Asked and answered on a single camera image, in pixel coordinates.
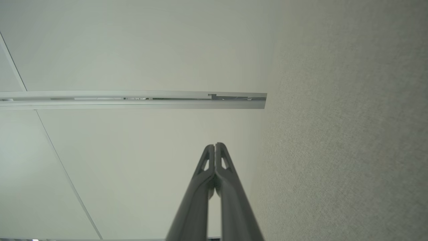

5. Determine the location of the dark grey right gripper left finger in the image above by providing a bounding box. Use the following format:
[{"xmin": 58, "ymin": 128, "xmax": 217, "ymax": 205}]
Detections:
[{"xmin": 166, "ymin": 144, "xmax": 215, "ymax": 241}]

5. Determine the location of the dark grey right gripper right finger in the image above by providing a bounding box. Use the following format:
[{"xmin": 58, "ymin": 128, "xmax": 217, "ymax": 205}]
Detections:
[{"xmin": 215, "ymin": 142, "xmax": 264, "ymax": 241}]

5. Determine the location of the grey partition post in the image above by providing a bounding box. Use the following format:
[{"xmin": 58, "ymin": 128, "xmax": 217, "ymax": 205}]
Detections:
[{"xmin": 0, "ymin": 90, "xmax": 267, "ymax": 111}]

